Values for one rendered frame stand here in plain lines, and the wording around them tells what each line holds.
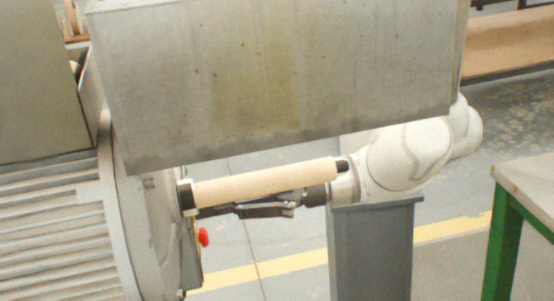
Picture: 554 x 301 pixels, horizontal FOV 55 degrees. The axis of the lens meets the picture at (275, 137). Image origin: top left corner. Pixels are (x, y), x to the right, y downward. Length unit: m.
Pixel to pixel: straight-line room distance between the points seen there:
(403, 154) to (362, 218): 0.83
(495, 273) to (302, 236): 1.27
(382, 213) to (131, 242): 1.14
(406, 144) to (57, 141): 0.48
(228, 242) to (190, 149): 2.13
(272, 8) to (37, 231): 0.33
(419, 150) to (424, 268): 1.63
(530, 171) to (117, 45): 1.06
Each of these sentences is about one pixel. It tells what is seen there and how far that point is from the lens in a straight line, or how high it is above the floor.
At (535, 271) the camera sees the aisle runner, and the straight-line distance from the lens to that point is 2.48.
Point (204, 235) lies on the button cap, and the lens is 1.03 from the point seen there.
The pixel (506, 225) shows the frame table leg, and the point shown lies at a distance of 1.37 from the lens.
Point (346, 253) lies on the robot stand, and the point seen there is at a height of 0.51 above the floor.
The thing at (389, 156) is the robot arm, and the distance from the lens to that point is 0.82.
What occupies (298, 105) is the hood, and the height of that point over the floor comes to 1.42.
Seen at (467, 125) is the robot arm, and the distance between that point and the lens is 1.54.
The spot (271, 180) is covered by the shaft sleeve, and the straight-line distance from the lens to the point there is 0.66.
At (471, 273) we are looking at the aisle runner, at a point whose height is 0.00.
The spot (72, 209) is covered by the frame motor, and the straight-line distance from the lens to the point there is 0.58.
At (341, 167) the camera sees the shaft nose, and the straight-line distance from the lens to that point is 0.68.
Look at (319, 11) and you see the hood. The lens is 0.44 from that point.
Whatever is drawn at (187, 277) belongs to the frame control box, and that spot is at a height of 0.96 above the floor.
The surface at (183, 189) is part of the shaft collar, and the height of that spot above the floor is 1.27.
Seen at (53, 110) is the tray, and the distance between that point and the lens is 0.54.
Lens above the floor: 1.62
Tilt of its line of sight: 29 degrees down
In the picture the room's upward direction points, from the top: 6 degrees counter-clockwise
